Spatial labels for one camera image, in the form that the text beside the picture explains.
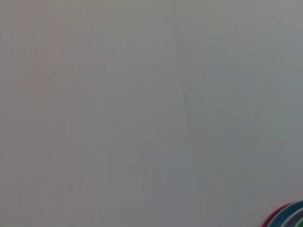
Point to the dark green plate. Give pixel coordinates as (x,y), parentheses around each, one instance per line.
(300,224)

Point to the grey purple plate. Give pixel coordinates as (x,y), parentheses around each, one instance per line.
(296,216)

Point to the teal blue plate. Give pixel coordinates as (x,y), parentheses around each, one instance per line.
(284,214)

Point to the crimson red plate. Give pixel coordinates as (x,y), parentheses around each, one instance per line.
(272,218)

